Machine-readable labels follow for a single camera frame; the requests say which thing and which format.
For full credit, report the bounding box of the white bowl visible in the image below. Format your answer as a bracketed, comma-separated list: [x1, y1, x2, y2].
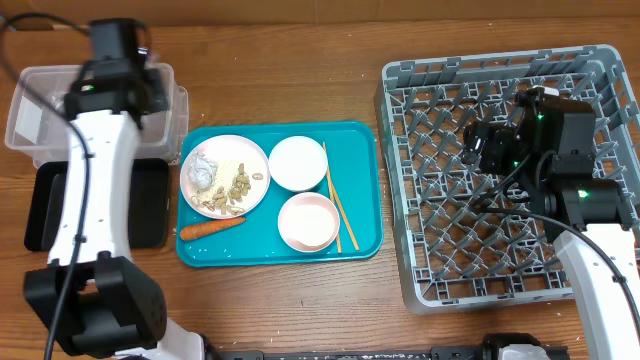
[268, 136, 328, 192]

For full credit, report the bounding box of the pink bowl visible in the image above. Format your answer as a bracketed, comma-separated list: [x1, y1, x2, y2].
[277, 192, 341, 253]

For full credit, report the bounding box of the white tissue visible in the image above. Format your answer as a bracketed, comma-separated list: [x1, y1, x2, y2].
[187, 152, 217, 191]

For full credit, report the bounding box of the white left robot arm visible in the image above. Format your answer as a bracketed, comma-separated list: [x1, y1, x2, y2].
[23, 18, 217, 359]

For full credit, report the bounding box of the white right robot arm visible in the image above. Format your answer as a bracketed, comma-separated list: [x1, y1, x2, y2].
[463, 86, 639, 359]

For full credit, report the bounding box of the grey dishwasher rack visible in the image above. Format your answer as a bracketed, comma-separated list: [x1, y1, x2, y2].
[375, 45, 639, 314]

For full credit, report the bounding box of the wooden chopstick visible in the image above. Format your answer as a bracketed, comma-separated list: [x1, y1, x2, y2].
[332, 179, 360, 251]
[322, 142, 342, 254]

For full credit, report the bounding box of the pile of rice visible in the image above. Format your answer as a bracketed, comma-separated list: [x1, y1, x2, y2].
[213, 160, 240, 190]

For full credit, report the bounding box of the peanut shells pile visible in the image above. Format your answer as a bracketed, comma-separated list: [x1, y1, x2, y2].
[190, 163, 265, 217]

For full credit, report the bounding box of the orange carrot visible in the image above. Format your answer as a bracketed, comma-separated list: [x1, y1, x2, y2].
[179, 217, 246, 241]

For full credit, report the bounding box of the black plastic tray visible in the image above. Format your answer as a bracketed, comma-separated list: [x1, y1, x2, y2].
[24, 158, 171, 252]

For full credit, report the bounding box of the clear plastic bin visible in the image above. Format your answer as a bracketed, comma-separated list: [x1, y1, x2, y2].
[5, 63, 189, 168]

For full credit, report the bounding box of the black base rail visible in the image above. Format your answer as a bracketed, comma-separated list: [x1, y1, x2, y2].
[219, 345, 488, 360]

